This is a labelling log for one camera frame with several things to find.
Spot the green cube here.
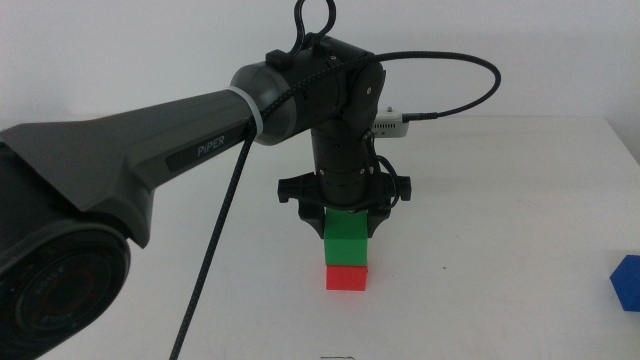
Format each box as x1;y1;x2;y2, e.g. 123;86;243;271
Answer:
323;208;371;268

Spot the red cube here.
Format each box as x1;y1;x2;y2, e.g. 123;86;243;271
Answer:
325;264;370;293

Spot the blue cube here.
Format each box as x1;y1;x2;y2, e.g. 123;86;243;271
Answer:
609;254;640;313

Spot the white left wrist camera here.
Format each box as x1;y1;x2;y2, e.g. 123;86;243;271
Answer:
371;105;411;139

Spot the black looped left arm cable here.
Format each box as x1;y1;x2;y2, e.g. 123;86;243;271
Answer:
293;0;338;57

